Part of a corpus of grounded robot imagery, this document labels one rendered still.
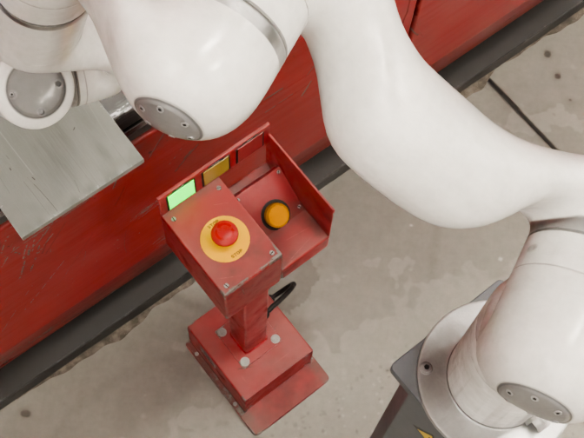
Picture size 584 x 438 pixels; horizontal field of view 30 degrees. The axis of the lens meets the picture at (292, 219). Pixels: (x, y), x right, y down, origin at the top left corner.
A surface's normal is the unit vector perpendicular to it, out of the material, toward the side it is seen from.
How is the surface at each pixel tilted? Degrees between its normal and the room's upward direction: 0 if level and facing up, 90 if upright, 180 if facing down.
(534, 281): 47
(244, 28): 30
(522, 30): 0
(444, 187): 54
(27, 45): 96
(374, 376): 0
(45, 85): 40
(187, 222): 0
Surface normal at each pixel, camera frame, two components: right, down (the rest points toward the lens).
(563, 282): -0.29, -0.50
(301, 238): 0.04, -0.37
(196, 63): 0.13, 0.05
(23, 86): 0.40, 0.19
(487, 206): 0.28, 0.61
